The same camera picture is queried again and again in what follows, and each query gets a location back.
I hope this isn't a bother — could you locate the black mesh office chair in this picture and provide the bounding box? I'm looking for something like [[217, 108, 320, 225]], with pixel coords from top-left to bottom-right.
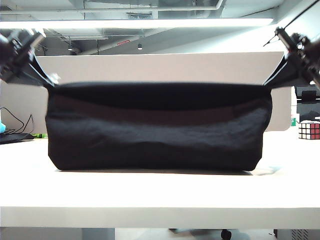
[[294, 85, 320, 123]]

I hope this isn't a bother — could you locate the Rubik's cube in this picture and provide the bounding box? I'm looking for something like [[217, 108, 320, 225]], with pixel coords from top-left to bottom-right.
[[298, 120, 320, 141]]

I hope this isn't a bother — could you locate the black flat pad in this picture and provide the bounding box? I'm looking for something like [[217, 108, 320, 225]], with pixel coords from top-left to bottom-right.
[[0, 133, 35, 146]]

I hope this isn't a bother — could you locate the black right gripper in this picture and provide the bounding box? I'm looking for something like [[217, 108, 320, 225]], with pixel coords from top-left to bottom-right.
[[274, 26, 320, 88]]

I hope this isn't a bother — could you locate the long linear ceiling light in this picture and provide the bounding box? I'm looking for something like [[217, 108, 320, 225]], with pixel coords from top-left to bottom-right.
[[0, 17, 274, 30]]

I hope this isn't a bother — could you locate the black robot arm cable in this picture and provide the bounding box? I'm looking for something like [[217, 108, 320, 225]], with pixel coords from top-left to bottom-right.
[[284, 0, 320, 28]]

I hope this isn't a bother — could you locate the beige desk divider panel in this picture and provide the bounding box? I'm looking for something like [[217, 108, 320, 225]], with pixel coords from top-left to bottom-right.
[[0, 51, 292, 134]]

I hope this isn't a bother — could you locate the thin black desk cable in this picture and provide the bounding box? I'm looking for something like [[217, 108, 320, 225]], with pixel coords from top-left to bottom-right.
[[0, 107, 36, 135]]

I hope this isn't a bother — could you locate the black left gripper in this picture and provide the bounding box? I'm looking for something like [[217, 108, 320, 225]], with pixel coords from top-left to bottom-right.
[[0, 27, 47, 82]]

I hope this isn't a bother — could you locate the black polo T-shirt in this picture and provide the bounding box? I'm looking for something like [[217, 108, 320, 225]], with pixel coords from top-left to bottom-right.
[[4, 52, 310, 173]]

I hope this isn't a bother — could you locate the grey vented cabinet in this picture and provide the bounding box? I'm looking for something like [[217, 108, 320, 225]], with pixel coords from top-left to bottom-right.
[[273, 229, 320, 240]]

